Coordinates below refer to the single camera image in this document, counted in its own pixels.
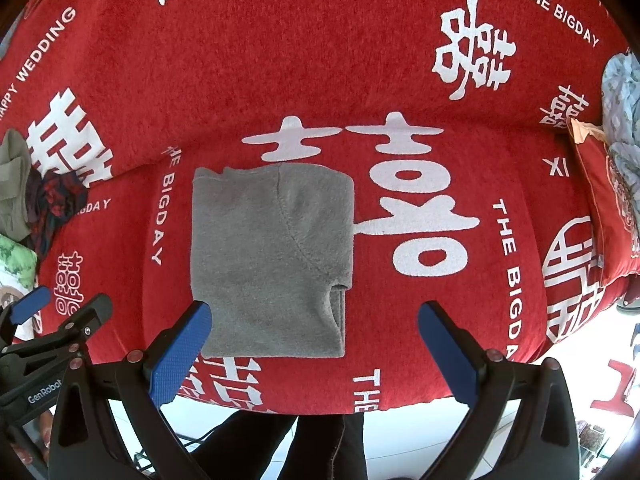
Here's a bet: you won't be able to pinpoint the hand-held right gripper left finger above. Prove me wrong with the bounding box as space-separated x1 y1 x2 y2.
48 300 213 480

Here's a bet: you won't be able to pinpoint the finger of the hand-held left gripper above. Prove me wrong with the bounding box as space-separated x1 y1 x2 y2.
30 294 114 361
0 286 52 346

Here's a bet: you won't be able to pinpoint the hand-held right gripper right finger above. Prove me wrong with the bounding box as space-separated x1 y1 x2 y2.
417 301 582 480

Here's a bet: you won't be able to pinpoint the grey knit sweater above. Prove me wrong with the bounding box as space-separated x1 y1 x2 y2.
190 164 356 359

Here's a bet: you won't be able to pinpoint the white printed cloth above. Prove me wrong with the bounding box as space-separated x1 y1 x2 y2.
0 272 33 311

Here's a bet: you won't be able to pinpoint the green patterned cloth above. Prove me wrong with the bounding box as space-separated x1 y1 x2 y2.
0 234 38 281

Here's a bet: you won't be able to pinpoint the dark red floral cloth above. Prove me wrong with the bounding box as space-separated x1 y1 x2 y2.
25 169 90 256

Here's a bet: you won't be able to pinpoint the olive cloth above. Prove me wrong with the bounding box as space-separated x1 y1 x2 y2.
0 129 32 241

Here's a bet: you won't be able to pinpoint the person's dark trousers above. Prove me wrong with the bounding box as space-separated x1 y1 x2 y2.
190 407 368 480

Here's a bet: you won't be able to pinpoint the red embroidered pillow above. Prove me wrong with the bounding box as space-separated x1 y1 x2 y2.
567 117 640 288

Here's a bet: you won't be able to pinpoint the light blue patterned cloth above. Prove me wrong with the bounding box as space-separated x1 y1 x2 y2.
600 51 640 186

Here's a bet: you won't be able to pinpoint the red printed blanket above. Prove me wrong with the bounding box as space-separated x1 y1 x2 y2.
0 0 640 416

